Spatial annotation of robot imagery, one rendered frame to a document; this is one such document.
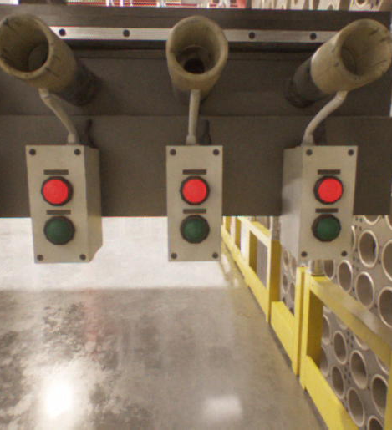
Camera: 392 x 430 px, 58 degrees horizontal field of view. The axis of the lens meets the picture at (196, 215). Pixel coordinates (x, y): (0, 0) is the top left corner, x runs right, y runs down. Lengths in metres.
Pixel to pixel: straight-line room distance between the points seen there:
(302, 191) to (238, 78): 0.21
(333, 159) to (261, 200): 0.13
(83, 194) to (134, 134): 0.13
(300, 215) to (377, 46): 0.21
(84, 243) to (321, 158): 0.32
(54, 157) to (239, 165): 0.26
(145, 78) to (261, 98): 0.18
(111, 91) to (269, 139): 0.25
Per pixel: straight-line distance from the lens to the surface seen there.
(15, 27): 0.44
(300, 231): 0.48
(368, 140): 0.61
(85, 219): 0.47
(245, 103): 0.58
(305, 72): 0.51
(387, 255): 2.43
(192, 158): 0.45
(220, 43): 0.40
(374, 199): 0.62
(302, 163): 0.47
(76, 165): 0.46
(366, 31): 0.45
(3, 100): 0.63
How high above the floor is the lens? 0.75
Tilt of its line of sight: 9 degrees down
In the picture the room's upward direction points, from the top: straight up
